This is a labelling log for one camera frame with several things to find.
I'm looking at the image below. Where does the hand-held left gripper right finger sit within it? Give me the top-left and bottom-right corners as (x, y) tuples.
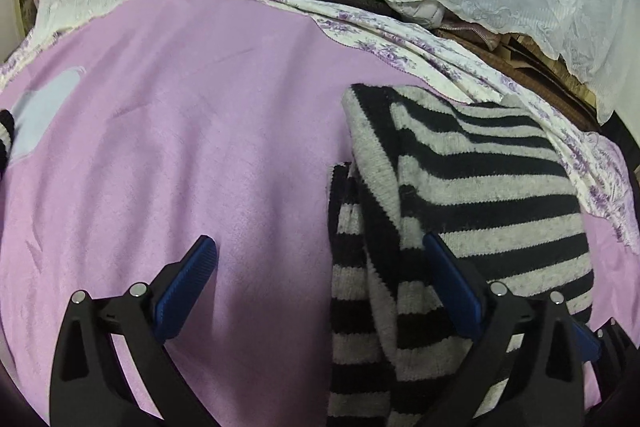
(422, 232), (587, 427)

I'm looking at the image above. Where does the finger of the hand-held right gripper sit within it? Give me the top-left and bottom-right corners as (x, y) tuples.
(574, 318), (637, 410)

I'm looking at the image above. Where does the striped knit cloth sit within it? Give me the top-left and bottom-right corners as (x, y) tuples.
(0, 108), (17, 174)

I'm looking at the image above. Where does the black white striped knit sweater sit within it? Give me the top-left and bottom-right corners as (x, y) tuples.
(325, 83), (597, 427)

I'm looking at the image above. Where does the pink quilted cloth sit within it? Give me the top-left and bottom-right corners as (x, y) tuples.
(397, 1), (496, 48)

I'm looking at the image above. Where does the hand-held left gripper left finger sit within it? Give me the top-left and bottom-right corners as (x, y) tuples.
(49, 234), (221, 427)

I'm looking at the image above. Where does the light blue cloth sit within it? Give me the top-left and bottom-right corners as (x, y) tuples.
(9, 67), (87, 160)

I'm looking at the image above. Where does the pink floral blanket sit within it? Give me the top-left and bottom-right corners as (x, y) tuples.
(0, 0), (640, 427)

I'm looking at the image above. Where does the brown mustard garment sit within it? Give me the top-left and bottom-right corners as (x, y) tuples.
(440, 27), (603, 130)

